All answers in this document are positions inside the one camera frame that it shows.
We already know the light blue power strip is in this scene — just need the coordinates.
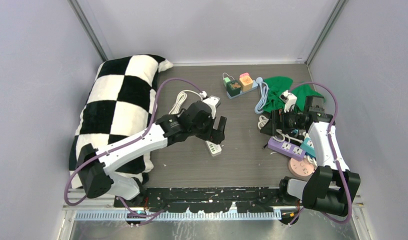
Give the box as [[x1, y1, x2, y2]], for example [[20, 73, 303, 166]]
[[226, 80, 258, 99]]

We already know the pink small plug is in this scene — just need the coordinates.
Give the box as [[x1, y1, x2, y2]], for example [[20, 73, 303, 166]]
[[239, 72, 250, 78]]

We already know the light green small plug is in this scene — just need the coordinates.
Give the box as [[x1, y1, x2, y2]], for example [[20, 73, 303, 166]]
[[223, 77, 231, 86]]

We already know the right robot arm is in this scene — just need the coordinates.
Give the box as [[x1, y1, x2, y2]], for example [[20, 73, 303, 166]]
[[260, 96, 361, 217]]

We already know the orange cube adapter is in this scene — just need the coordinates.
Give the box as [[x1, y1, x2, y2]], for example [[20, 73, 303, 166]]
[[239, 76, 253, 92]]

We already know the teal power strip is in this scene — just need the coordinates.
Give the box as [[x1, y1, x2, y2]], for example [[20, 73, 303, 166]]
[[300, 137, 316, 158]]

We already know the white power strip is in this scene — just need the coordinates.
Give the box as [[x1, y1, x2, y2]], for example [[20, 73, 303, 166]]
[[205, 141, 222, 157]]

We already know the purple power strip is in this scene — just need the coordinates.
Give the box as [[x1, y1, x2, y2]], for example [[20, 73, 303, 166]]
[[267, 138, 306, 161]]

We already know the white coiled power cable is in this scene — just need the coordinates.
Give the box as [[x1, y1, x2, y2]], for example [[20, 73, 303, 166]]
[[168, 90, 205, 116]]

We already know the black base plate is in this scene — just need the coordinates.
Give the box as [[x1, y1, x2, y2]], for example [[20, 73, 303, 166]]
[[125, 186, 297, 214]]

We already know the pink round socket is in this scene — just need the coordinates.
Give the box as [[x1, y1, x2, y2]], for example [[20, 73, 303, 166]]
[[288, 158, 315, 178]]

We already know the green cloth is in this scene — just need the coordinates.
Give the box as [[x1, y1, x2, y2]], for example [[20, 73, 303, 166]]
[[263, 76, 323, 113]]

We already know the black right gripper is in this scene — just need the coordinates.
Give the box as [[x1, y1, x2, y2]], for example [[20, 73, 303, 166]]
[[260, 106, 306, 137]]

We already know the dark green cube adapter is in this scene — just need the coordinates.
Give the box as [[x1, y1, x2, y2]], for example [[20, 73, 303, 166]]
[[225, 80, 242, 97]]

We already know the light blue coiled cable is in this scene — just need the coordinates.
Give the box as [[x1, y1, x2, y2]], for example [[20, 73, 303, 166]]
[[254, 76, 270, 116]]

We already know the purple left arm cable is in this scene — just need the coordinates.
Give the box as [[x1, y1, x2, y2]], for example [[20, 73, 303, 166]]
[[63, 77, 205, 226]]

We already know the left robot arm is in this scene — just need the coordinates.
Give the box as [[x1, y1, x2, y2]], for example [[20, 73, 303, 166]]
[[76, 96, 227, 207]]

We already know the black white checkered pillow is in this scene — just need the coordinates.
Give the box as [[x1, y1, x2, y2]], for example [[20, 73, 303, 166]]
[[68, 54, 173, 173]]

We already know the white cable bundle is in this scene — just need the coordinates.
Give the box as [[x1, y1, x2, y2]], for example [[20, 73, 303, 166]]
[[257, 115, 304, 144]]

